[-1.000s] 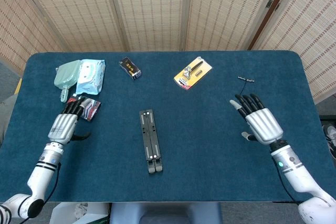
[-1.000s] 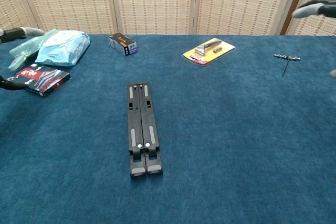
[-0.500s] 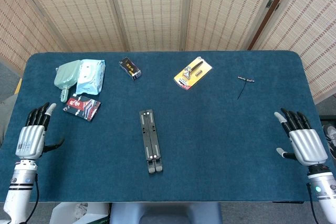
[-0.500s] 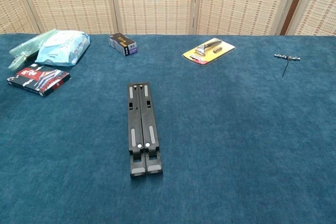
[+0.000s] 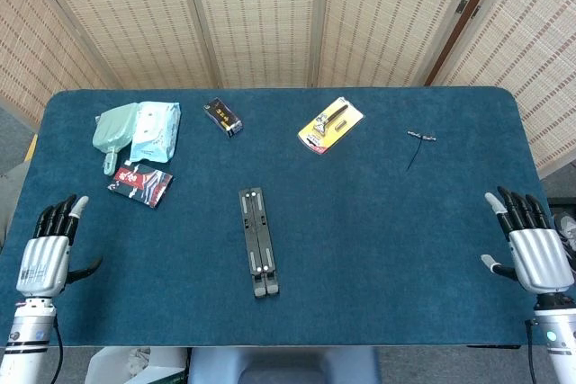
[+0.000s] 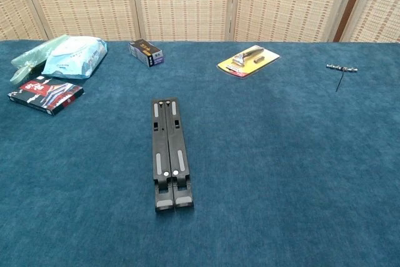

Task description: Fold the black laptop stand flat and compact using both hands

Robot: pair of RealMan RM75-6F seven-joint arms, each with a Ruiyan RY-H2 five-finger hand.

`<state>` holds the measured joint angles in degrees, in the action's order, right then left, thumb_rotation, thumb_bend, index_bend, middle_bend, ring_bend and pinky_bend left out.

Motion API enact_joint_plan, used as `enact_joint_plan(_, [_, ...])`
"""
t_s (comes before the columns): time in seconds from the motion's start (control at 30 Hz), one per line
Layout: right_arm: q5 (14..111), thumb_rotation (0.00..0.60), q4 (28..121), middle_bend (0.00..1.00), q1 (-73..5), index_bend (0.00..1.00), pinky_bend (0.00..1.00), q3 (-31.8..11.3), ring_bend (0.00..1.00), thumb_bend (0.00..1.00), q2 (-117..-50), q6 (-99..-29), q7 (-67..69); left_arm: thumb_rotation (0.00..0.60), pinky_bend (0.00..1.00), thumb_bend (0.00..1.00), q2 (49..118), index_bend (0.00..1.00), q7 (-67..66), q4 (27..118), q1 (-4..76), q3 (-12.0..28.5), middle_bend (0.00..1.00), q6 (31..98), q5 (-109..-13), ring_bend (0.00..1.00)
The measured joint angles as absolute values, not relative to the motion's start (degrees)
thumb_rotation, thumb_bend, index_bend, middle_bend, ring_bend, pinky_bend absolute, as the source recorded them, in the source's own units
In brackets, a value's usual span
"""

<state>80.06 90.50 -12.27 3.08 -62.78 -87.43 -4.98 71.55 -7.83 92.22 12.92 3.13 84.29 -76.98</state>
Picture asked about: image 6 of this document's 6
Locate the black red patterned flat box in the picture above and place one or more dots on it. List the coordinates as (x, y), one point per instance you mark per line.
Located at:
(47, 95)

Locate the mint green plastic pouch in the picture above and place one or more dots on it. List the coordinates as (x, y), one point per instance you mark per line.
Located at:
(25, 60)

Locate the light blue wet wipes pack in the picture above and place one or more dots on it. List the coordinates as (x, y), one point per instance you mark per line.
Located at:
(75, 57)

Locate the brown wooden post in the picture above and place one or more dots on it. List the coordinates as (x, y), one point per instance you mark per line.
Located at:
(347, 10)

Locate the black folding laptop stand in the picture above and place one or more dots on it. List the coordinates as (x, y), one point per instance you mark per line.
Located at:
(161, 142)

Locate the small dark box gold label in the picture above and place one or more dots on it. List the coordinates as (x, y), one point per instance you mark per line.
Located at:
(145, 52)

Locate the razor in yellow blister pack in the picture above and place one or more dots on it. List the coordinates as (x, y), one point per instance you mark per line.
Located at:
(250, 60)

